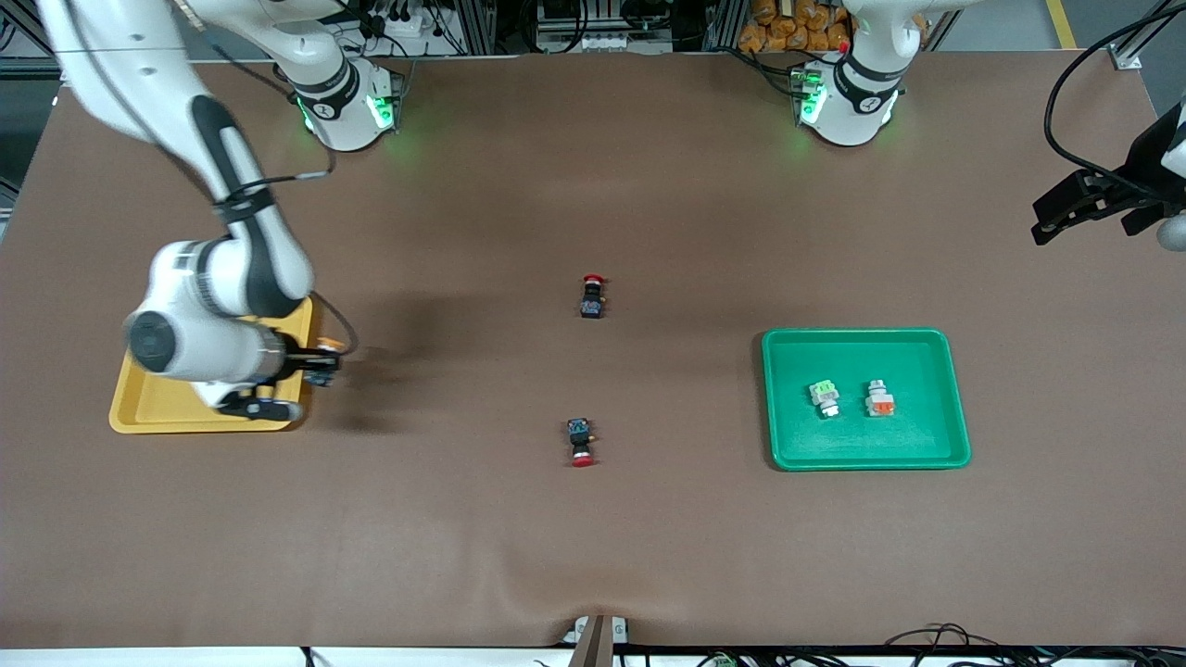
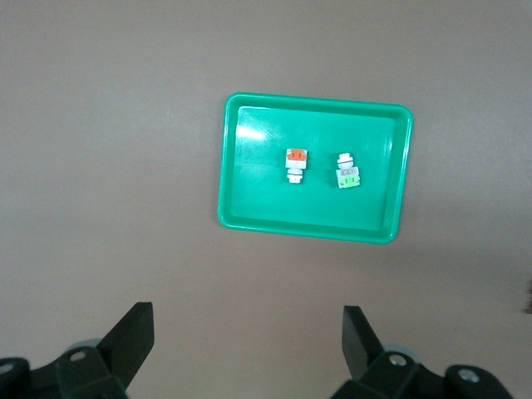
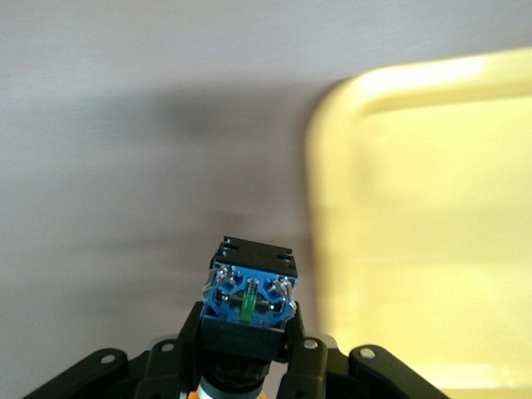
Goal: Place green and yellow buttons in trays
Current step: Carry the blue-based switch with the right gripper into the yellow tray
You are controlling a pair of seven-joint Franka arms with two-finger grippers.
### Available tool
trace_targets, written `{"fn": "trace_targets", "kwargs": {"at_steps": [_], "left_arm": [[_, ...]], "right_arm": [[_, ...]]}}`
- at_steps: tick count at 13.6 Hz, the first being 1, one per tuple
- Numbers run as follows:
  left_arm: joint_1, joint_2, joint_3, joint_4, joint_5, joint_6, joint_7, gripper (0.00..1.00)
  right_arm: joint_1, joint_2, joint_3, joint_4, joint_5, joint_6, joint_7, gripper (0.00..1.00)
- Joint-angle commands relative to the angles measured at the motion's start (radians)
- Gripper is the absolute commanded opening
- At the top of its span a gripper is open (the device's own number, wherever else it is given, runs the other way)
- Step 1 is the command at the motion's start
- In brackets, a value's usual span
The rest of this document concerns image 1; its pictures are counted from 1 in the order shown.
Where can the aluminium frame post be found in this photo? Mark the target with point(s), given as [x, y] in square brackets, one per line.
[28, 65]
[1144, 37]

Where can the metal table clamp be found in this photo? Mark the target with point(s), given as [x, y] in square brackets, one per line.
[598, 639]

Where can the white power strip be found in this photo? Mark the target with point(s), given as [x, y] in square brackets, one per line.
[398, 26]

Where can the green plastic tray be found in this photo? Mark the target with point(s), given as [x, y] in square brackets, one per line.
[917, 435]

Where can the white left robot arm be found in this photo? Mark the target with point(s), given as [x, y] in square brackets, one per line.
[852, 111]

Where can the yellow plastic tray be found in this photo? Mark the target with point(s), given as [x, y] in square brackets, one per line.
[157, 409]

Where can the yellow push button switch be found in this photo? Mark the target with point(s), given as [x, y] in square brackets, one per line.
[321, 374]

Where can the orange netted items pile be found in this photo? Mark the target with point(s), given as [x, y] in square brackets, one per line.
[797, 26]

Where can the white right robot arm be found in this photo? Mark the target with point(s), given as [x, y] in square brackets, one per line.
[213, 296]

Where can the grey control unit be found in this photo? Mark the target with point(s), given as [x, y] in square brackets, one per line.
[602, 28]

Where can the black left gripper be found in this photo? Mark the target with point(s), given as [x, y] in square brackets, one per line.
[1115, 190]

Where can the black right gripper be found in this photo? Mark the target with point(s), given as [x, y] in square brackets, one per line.
[298, 360]

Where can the green button with orange block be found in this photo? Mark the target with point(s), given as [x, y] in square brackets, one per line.
[880, 400]

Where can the brown table mat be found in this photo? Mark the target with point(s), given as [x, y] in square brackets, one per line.
[593, 556]

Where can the red push button switch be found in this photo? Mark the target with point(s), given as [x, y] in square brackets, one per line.
[580, 434]
[593, 306]

